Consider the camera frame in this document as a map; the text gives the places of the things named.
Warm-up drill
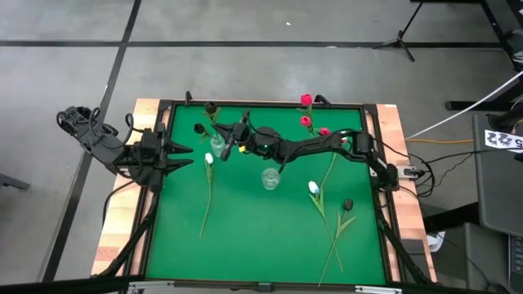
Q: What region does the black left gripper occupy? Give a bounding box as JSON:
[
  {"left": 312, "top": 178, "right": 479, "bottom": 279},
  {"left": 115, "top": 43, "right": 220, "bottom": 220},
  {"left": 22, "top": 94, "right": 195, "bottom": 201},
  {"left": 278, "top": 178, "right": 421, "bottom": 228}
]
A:
[{"left": 138, "top": 124, "right": 195, "bottom": 187}]

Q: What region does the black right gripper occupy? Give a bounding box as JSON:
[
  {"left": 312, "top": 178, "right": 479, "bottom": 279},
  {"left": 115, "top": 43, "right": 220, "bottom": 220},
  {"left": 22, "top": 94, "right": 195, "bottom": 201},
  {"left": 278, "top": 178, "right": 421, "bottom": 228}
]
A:
[{"left": 212, "top": 110, "right": 257, "bottom": 162}]

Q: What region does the white artificial tulip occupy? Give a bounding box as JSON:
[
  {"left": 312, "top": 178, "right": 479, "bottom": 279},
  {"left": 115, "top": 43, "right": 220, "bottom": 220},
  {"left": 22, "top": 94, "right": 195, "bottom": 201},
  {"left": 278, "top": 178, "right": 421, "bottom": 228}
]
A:
[
  {"left": 306, "top": 181, "right": 344, "bottom": 274},
  {"left": 199, "top": 152, "right": 216, "bottom": 238},
  {"left": 320, "top": 137, "right": 349, "bottom": 192}
]

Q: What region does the ribbed glass bottle vase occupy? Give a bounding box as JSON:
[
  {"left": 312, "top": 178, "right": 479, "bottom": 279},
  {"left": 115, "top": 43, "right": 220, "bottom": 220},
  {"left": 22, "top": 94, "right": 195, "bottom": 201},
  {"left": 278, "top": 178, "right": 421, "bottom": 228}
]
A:
[{"left": 209, "top": 134, "right": 228, "bottom": 159}]

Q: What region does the diamond-cut glass vase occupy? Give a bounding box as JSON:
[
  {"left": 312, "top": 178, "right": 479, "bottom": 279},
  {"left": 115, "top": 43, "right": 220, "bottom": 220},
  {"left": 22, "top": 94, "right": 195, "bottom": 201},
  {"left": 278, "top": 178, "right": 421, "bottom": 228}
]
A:
[{"left": 260, "top": 168, "right": 281, "bottom": 193}]

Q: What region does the green table mat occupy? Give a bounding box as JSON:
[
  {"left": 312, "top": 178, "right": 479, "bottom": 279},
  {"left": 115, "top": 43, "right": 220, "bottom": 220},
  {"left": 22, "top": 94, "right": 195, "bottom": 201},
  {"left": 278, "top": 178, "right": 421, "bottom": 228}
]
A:
[{"left": 145, "top": 105, "right": 387, "bottom": 287}]

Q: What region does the grey furniture leg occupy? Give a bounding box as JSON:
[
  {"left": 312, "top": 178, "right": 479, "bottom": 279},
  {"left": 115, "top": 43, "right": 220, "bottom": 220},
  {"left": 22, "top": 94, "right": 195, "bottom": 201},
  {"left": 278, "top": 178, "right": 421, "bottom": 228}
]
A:
[{"left": 0, "top": 173, "right": 32, "bottom": 192}]

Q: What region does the black gantry beam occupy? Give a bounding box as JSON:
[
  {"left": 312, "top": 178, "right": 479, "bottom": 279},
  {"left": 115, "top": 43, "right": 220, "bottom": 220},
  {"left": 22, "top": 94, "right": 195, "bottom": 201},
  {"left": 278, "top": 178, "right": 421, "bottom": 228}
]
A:
[{"left": 0, "top": 275, "right": 144, "bottom": 294}]

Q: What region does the black tripod stand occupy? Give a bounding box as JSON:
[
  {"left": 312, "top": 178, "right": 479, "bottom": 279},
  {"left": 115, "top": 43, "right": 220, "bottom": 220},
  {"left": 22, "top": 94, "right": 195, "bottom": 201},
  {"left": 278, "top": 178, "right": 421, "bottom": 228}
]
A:
[{"left": 371, "top": 0, "right": 426, "bottom": 63}]

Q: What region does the white object on floor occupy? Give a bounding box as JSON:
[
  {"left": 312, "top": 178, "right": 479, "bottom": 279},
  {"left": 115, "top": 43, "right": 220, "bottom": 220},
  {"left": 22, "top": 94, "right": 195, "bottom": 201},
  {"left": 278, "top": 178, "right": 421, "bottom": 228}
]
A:
[{"left": 425, "top": 230, "right": 447, "bottom": 252}]

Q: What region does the black desk foot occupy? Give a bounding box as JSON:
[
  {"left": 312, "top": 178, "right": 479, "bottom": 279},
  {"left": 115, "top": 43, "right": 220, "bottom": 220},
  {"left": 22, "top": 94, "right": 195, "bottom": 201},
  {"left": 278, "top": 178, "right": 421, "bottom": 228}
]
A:
[{"left": 444, "top": 79, "right": 523, "bottom": 111}]

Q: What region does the white printed marker tag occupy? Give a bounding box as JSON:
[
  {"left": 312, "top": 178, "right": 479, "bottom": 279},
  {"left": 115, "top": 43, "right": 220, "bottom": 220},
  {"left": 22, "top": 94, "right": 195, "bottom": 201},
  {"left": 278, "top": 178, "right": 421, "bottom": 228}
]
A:
[{"left": 484, "top": 128, "right": 523, "bottom": 154}]

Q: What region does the dark grey desk top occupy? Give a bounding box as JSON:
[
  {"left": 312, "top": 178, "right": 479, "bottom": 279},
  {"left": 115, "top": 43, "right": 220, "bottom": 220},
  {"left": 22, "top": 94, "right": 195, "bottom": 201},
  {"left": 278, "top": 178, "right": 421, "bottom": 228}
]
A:
[{"left": 473, "top": 114, "right": 523, "bottom": 238}]

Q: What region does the dark grey cabinet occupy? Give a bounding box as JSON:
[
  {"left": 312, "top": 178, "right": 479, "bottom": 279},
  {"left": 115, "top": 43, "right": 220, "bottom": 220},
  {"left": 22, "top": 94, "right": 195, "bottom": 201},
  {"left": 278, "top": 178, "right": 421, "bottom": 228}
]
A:
[{"left": 461, "top": 222, "right": 512, "bottom": 294}]

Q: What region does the black keyboard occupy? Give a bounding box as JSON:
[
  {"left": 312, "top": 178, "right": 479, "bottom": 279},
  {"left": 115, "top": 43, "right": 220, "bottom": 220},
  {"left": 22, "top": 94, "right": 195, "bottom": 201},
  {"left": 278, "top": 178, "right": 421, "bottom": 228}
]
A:
[{"left": 507, "top": 234, "right": 523, "bottom": 293}]

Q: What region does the black diagonal frame strut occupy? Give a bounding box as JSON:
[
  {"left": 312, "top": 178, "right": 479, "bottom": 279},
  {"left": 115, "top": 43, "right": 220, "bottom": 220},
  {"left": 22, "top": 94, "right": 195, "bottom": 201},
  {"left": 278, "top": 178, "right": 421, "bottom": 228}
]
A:
[
  {"left": 375, "top": 203, "right": 434, "bottom": 285},
  {"left": 96, "top": 195, "right": 163, "bottom": 278}
]

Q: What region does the silver metal bracket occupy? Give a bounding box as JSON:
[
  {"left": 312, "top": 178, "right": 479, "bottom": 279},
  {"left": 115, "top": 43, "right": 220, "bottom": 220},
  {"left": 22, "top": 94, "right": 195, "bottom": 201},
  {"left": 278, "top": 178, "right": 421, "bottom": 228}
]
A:
[
  {"left": 354, "top": 285, "right": 404, "bottom": 294},
  {"left": 127, "top": 280, "right": 176, "bottom": 293}
]

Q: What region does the white cable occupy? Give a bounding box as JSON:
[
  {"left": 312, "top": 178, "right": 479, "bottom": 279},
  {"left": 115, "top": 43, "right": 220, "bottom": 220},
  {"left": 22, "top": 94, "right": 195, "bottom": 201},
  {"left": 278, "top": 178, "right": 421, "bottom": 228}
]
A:
[{"left": 406, "top": 69, "right": 523, "bottom": 140}]

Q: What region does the black desk frame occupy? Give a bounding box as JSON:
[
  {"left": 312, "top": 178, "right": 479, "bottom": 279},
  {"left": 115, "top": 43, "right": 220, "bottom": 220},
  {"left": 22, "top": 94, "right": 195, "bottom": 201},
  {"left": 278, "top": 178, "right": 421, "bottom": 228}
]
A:
[{"left": 410, "top": 0, "right": 523, "bottom": 73}]

